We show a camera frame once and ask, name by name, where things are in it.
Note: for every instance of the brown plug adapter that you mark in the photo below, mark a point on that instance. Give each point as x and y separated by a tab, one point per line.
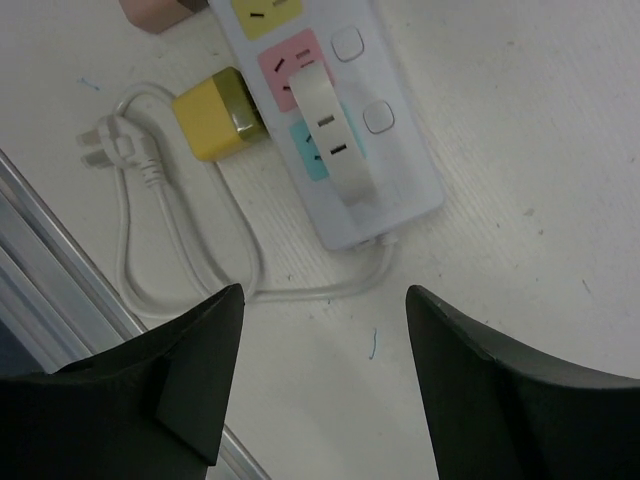
156	16

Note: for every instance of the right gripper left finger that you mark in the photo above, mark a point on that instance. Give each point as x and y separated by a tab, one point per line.
151	408

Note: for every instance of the white power strip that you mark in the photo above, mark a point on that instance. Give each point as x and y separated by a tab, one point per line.
273	40

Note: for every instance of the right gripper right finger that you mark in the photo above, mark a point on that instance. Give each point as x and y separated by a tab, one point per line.
497	408

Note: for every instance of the yellow plug adapter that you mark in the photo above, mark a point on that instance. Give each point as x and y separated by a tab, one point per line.
219	117

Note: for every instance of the aluminium front rail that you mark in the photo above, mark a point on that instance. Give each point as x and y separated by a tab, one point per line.
63	311

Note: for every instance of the white plug adapter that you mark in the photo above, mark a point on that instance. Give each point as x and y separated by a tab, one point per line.
348	169

